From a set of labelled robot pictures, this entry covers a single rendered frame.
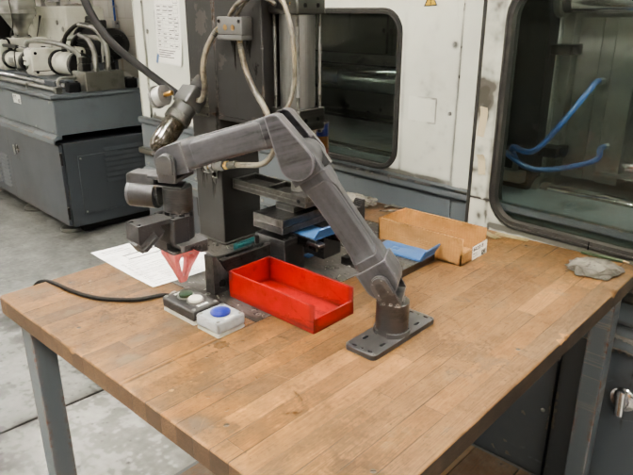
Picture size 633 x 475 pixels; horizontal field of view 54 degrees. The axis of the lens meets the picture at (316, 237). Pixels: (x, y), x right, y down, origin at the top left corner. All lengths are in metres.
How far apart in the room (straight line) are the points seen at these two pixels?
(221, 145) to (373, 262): 0.34
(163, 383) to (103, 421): 1.53
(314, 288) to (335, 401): 0.37
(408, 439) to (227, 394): 0.30
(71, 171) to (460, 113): 3.12
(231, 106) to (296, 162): 0.48
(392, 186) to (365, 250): 0.98
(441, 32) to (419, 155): 0.38
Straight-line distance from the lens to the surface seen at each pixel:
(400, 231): 1.60
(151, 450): 2.42
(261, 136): 1.10
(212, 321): 1.19
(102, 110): 4.52
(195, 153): 1.16
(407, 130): 2.03
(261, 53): 1.42
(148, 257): 1.60
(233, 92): 1.51
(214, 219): 1.66
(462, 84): 1.89
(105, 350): 1.21
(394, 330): 1.16
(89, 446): 2.50
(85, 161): 4.50
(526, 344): 1.23
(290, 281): 1.37
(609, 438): 1.96
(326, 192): 1.09
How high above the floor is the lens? 1.48
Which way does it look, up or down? 20 degrees down
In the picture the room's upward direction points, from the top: straight up
